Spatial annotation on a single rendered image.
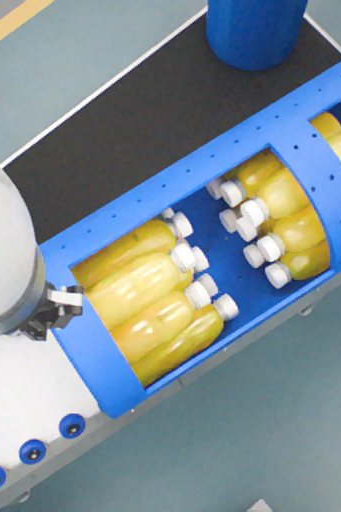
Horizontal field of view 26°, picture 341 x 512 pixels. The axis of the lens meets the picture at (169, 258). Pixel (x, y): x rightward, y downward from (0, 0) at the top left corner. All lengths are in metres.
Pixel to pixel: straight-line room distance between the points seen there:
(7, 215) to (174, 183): 0.70
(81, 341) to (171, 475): 1.25
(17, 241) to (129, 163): 1.83
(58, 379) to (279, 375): 1.06
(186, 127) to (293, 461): 1.03
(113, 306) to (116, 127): 1.29
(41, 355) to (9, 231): 0.93
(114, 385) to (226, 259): 0.37
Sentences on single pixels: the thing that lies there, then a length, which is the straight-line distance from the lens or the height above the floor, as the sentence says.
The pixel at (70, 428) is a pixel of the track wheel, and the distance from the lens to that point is 1.27.
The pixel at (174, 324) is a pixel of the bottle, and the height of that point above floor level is 1.14.
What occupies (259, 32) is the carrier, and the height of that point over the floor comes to 0.37.
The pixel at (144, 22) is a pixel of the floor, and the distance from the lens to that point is 2.64.
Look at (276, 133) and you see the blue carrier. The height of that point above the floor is 1.22.
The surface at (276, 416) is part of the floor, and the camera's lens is 2.24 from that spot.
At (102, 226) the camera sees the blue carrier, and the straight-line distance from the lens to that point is 1.07.
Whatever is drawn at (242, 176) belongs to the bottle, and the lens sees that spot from 1.17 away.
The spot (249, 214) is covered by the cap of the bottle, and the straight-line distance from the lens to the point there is 1.11.
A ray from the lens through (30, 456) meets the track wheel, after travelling 1.28.
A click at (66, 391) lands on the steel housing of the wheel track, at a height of 0.93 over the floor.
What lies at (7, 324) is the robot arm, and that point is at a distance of 0.53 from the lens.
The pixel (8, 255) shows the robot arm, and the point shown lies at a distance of 0.41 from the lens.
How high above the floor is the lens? 2.22
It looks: 75 degrees down
